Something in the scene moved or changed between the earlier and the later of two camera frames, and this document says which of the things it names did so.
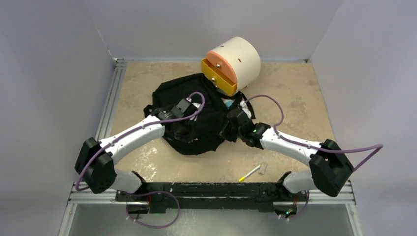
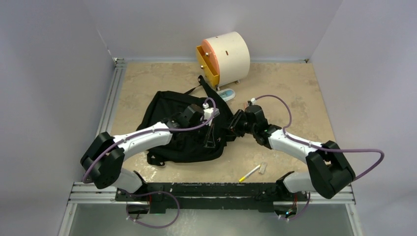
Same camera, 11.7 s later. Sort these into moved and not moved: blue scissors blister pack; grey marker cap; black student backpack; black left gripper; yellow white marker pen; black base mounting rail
Moved: black student backpack; blue scissors blister pack; black left gripper
Not moved: black base mounting rail; yellow white marker pen; grey marker cap
